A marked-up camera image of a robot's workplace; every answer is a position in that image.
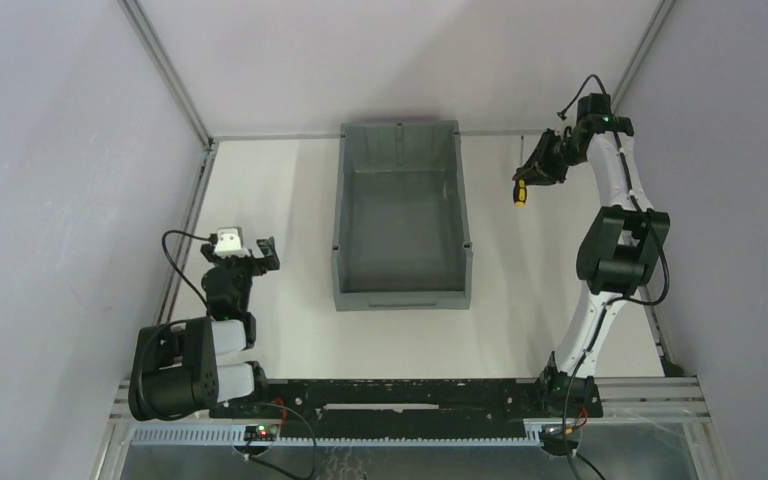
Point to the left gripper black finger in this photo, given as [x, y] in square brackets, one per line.
[208, 251]
[269, 260]

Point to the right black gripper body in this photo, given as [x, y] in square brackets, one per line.
[549, 159]

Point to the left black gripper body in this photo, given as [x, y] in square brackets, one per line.
[245, 263]

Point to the yellow black handled screwdriver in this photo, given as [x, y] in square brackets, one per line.
[520, 193]

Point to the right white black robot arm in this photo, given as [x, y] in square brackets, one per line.
[617, 256]

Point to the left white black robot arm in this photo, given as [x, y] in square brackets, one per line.
[176, 370]

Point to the grey plastic storage bin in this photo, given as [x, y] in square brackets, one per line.
[401, 238]

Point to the small green red circuit board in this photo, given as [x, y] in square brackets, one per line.
[261, 433]

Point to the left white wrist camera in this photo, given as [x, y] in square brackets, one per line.
[229, 243]

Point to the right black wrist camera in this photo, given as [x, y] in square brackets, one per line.
[599, 104]

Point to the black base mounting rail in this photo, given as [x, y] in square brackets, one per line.
[416, 409]

